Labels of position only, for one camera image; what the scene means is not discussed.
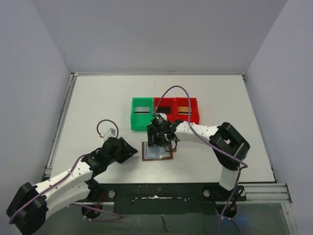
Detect red bin right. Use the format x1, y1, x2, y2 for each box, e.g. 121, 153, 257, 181
176, 97, 200, 124

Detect aluminium rail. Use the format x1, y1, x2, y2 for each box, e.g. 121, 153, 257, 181
240, 183, 292, 204
44, 73, 78, 178

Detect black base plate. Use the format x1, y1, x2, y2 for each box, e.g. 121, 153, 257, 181
81, 183, 246, 215

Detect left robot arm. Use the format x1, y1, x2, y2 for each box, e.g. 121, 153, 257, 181
6, 137, 138, 235

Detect black card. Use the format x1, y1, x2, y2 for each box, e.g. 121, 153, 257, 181
156, 106, 172, 115

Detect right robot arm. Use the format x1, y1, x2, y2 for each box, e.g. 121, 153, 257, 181
147, 114, 250, 200

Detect red bin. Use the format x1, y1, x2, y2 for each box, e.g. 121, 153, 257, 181
176, 97, 200, 124
156, 97, 178, 122

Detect aluminium front rail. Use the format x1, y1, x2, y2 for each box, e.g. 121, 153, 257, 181
240, 183, 292, 204

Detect red bin middle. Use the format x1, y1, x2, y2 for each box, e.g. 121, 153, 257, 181
156, 97, 178, 122

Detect aluminium left rail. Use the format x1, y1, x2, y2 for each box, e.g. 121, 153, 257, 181
44, 73, 78, 178

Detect brown leather card holder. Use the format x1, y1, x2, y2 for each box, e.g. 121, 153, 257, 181
141, 141, 177, 162

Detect green bin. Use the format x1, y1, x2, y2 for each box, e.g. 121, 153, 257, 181
130, 97, 154, 131

